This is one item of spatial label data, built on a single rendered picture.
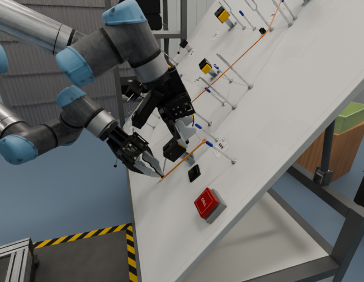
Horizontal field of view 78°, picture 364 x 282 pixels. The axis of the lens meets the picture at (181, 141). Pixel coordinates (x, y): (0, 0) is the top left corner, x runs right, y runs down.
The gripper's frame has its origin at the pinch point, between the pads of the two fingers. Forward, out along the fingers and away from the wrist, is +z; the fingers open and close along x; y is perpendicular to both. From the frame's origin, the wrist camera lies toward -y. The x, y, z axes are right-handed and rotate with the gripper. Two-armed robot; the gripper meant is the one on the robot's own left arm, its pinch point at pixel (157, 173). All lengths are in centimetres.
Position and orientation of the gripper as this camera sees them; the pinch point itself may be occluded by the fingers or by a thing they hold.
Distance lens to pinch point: 71.1
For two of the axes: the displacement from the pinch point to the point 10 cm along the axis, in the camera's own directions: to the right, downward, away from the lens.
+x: 5.7, -7.3, 3.8
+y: 3.7, -1.9, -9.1
